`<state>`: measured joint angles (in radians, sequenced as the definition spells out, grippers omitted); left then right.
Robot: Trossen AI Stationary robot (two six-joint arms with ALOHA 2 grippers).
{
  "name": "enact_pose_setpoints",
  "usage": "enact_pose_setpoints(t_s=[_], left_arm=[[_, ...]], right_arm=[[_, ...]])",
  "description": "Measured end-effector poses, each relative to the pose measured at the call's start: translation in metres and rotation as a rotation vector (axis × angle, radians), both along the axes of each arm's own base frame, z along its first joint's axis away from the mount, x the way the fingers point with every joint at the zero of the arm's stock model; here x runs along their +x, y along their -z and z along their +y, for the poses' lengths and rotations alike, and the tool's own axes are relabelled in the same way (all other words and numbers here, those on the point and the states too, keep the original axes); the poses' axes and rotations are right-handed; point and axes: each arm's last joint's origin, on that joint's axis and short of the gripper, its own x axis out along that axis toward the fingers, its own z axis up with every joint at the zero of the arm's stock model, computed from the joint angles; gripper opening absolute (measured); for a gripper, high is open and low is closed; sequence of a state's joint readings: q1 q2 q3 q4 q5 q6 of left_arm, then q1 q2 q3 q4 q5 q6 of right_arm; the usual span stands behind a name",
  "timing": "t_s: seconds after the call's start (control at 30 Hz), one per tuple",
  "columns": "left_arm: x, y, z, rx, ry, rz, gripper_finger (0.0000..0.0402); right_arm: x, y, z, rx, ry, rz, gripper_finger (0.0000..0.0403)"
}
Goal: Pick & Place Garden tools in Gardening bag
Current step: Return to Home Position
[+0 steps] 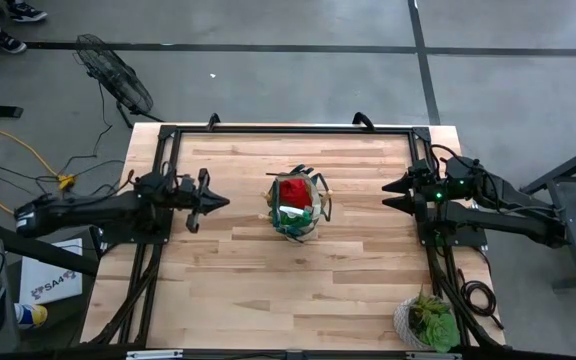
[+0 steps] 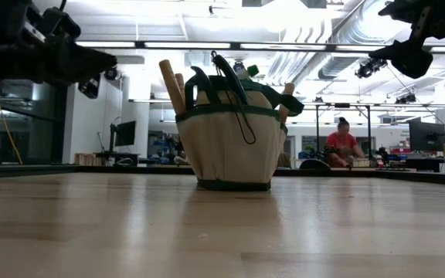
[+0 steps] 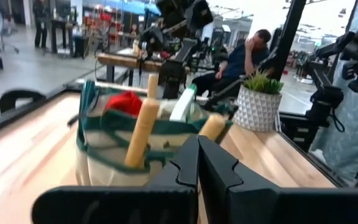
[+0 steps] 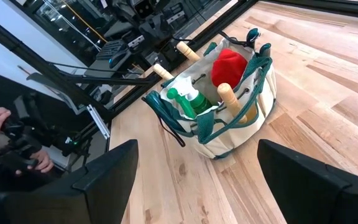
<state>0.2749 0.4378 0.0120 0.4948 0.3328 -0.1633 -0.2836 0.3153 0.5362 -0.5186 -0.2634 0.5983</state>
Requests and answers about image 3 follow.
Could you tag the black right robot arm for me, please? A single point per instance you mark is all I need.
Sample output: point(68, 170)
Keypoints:
point(172, 71)

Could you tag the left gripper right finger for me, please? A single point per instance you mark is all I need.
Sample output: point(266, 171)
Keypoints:
point(291, 207)

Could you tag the beige green canvas gardening bag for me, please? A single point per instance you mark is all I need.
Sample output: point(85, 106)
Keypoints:
point(104, 168)

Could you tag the green plant white pot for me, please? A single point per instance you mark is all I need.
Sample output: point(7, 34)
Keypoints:
point(256, 105)

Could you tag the red gardening glove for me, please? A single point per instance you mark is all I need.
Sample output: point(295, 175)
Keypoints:
point(124, 102)

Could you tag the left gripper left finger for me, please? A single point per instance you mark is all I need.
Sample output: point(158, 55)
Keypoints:
point(120, 205)

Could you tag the background wooden table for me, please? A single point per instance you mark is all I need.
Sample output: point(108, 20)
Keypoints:
point(120, 60)

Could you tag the person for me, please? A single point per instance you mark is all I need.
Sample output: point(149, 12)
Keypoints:
point(238, 62)
point(41, 21)

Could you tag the light blue plastic sheet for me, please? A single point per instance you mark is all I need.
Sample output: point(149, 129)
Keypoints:
point(353, 130)

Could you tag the green plastic spray bottle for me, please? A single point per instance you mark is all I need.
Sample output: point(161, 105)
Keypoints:
point(182, 105)

